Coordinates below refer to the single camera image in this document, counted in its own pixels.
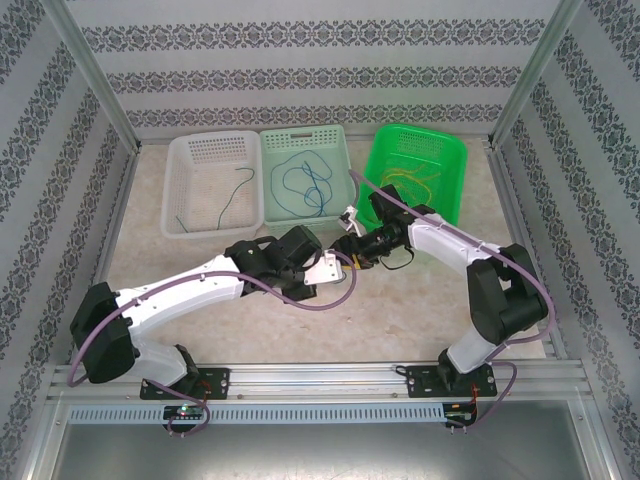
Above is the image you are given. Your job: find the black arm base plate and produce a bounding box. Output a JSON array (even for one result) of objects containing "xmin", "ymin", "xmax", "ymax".
[
  {"xmin": 138, "ymin": 367, "xmax": 232, "ymax": 401},
  {"xmin": 405, "ymin": 364, "xmax": 497, "ymax": 400}
]

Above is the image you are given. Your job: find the grey slotted cable duct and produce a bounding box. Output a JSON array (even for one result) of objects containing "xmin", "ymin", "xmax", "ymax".
[{"xmin": 67, "ymin": 402, "xmax": 447, "ymax": 425}]

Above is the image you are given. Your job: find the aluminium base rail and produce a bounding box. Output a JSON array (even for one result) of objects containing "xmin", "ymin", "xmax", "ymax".
[{"xmin": 47, "ymin": 363, "xmax": 594, "ymax": 401}]

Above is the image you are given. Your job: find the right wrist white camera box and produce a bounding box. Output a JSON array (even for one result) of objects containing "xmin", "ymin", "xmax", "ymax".
[{"xmin": 338, "ymin": 203, "xmax": 362, "ymax": 235}]

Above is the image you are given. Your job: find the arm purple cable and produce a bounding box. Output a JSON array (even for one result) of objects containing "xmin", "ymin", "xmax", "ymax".
[
  {"xmin": 348, "ymin": 169, "xmax": 557, "ymax": 431},
  {"xmin": 67, "ymin": 249, "xmax": 359, "ymax": 436}
]

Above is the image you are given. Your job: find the right gripper thin black wire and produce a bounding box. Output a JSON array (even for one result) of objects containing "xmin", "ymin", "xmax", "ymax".
[{"xmin": 380, "ymin": 247, "xmax": 415, "ymax": 272}]

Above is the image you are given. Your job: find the pale mint plastic basket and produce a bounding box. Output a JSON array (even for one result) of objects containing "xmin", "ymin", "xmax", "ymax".
[{"xmin": 258, "ymin": 124, "xmax": 351, "ymax": 232}]

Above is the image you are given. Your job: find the dark blue cable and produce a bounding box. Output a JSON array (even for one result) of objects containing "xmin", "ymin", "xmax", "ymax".
[{"xmin": 302, "ymin": 159, "xmax": 334, "ymax": 214}]

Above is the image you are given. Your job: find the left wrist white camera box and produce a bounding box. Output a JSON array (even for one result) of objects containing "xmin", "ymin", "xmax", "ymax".
[{"xmin": 303, "ymin": 248, "xmax": 345, "ymax": 288}]

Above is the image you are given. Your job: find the small controller circuit board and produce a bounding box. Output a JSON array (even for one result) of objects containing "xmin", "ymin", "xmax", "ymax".
[
  {"xmin": 163, "ymin": 403, "xmax": 210, "ymax": 422},
  {"xmin": 444, "ymin": 401, "xmax": 480, "ymax": 427}
]

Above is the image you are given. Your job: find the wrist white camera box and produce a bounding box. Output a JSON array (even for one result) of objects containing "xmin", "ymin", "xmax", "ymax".
[
  {"xmin": 338, "ymin": 203, "xmax": 362, "ymax": 235},
  {"xmin": 303, "ymin": 248, "xmax": 345, "ymax": 288}
]

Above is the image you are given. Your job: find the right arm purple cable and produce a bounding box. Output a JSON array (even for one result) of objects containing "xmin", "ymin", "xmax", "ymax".
[{"xmin": 348, "ymin": 169, "xmax": 557, "ymax": 431}]

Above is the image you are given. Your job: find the aluminium frame post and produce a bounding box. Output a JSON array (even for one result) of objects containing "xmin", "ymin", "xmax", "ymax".
[
  {"xmin": 39, "ymin": 0, "xmax": 142, "ymax": 151},
  {"xmin": 487, "ymin": 0, "xmax": 585, "ymax": 149}
]

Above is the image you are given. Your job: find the bright green plastic basket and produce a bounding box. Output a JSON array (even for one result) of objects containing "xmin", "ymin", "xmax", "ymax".
[{"xmin": 358, "ymin": 123, "xmax": 469, "ymax": 227}]

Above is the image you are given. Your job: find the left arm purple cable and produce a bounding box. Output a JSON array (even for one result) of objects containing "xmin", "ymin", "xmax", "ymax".
[{"xmin": 67, "ymin": 249, "xmax": 359, "ymax": 436}]

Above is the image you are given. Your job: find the white plastic basket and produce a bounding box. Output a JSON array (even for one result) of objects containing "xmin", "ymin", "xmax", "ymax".
[{"xmin": 160, "ymin": 130, "xmax": 266, "ymax": 240}]

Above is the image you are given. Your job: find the aluminium side rail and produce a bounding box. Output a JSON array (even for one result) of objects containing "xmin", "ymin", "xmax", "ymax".
[
  {"xmin": 68, "ymin": 144, "xmax": 144, "ymax": 366},
  {"xmin": 485, "ymin": 144, "xmax": 571, "ymax": 360}
]

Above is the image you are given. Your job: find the light blue cable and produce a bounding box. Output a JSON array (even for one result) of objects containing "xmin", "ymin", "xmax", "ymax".
[{"xmin": 269, "ymin": 151, "xmax": 335, "ymax": 220}]

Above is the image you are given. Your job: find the green cable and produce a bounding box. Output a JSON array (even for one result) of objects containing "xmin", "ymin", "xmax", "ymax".
[{"xmin": 173, "ymin": 167, "xmax": 255, "ymax": 234}]

